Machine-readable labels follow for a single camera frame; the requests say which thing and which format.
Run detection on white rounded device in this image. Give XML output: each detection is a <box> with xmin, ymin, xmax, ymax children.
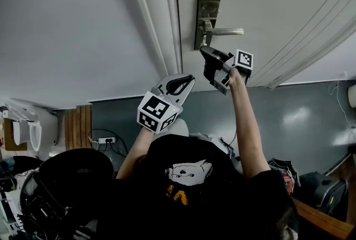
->
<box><xmin>347</xmin><ymin>84</ymin><xmax>356</xmax><ymax>109</ymax></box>

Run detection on wooden slatted panel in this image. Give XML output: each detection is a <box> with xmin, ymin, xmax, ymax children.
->
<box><xmin>64</xmin><ymin>104</ymin><xmax>92</xmax><ymax>150</ymax></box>

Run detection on thin white cable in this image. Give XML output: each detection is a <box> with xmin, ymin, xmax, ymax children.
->
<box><xmin>328</xmin><ymin>71</ymin><xmax>356</xmax><ymax>134</ymax></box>

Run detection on dark open bag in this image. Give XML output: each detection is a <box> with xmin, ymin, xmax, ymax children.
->
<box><xmin>266</xmin><ymin>158</ymin><xmax>303</xmax><ymax>197</ymax></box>

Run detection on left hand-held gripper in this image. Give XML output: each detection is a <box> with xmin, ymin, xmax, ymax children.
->
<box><xmin>137</xmin><ymin>74</ymin><xmax>196</xmax><ymax>134</ymax></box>

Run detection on curved wooden chair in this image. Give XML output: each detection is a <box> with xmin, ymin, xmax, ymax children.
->
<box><xmin>290</xmin><ymin>149</ymin><xmax>356</xmax><ymax>240</ymax></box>

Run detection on person's left forearm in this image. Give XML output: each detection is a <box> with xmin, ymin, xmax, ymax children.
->
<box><xmin>115</xmin><ymin>127</ymin><xmax>155</xmax><ymax>180</ymax></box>

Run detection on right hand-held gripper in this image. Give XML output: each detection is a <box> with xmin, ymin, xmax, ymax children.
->
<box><xmin>199</xmin><ymin>46</ymin><xmax>254</xmax><ymax>95</ymax></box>

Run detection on black helmet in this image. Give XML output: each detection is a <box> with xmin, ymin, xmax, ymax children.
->
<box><xmin>19</xmin><ymin>148</ymin><xmax>115</xmax><ymax>240</ymax></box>

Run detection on black hard case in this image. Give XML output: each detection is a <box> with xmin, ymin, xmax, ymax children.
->
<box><xmin>299</xmin><ymin>170</ymin><xmax>348</xmax><ymax>214</ymax></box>

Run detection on brown cardboard box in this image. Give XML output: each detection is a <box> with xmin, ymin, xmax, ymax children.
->
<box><xmin>4</xmin><ymin>119</ymin><xmax>28</xmax><ymax>152</ymax></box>

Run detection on black looped cable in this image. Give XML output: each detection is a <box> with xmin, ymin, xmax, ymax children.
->
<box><xmin>218</xmin><ymin>124</ymin><xmax>239</xmax><ymax>163</ymax></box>

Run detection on black printed T-shirt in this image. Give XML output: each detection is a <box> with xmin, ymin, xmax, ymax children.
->
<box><xmin>94</xmin><ymin>134</ymin><xmax>300</xmax><ymax>240</ymax></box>

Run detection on metal door lock plate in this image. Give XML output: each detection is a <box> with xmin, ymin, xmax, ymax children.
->
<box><xmin>194</xmin><ymin>0</ymin><xmax>223</xmax><ymax>51</ymax></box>

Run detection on black white-striped shoe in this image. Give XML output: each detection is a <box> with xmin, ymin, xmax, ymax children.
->
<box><xmin>73</xmin><ymin>226</ymin><xmax>98</xmax><ymax>240</ymax></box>

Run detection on metal lever door handle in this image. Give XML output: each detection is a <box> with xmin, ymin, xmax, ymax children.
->
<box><xmin>199</xmin><ymin>17</ymin><xmax>245</xmax><ymax>37</ymax></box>

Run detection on person's right forearm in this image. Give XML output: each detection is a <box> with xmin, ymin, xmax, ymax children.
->
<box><xmin>228</xmin><ymin>67</ymin><xmax>272</xmax><ymax>178</ymax></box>

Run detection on white moulded panels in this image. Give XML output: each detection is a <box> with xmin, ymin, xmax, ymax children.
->
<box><xmin>0</xmin><ymin>98</ymin><xmax>59</xmax><ymax>152</ymax></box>

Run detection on light grey trousers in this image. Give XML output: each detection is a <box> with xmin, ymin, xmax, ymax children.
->
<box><xmin>165</xmin><ymin>117</ymin><xmax>240</xmax><ymax>167</ymax></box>

